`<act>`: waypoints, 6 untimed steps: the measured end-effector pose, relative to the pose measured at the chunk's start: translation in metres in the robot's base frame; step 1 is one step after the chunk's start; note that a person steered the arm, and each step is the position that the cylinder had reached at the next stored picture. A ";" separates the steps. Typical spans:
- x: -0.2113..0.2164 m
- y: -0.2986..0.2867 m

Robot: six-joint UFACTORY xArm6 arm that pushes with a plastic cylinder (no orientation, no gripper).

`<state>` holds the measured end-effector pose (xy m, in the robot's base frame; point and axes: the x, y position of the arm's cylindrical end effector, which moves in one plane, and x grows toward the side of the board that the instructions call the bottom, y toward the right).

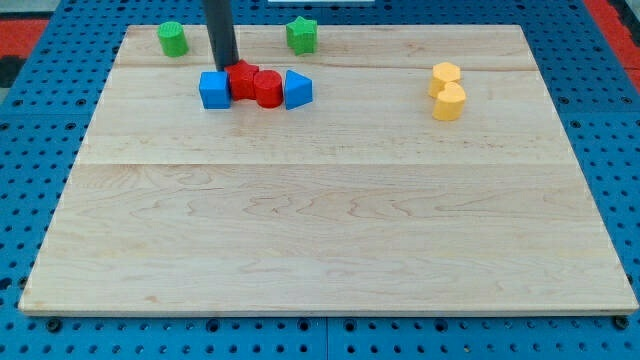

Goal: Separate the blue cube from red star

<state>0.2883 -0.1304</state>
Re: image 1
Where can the green star block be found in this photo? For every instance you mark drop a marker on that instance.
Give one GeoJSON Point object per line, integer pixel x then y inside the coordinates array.
{"type": "Point", "coordinates": [302, 35]}

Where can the red star block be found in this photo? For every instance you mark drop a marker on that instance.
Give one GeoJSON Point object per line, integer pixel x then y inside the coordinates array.
{"type": "Point", "coordinates": [241, 80]}

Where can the yellow hexagon block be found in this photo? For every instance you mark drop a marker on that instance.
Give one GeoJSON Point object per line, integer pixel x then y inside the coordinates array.
{"type": "Point", "coordinates": [443, 73]}

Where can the green cylinder block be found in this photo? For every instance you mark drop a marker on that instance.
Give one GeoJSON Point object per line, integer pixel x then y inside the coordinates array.
{"type": "Point", "coordinates": [172, 39]}

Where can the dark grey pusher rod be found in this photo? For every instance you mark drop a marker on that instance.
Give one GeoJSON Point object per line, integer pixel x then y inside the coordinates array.
{"type": "Point", "coordinates": [221, 32]}

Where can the light wooden board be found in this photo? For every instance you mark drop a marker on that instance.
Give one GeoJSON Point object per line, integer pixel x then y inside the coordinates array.
{"type": "Point", "coordinates": [359, 203]}

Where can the red cylinder block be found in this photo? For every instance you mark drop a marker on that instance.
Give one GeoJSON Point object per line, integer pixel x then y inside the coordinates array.
{"type": "Point", "coordinates": [268, 88]}

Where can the blue triangle block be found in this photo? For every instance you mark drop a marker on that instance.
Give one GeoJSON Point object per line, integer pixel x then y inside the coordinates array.
{"type": "Point", "coordinates": [298, 90]}

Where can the blue cube block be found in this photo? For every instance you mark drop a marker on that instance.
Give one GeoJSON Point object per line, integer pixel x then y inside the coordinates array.
{"type": "Point", "coordinates": [214, 90]}

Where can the yellow heart block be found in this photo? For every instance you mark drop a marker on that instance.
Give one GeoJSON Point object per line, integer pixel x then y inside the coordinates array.
{"type": "Point", "coordinates": [449, 102]}

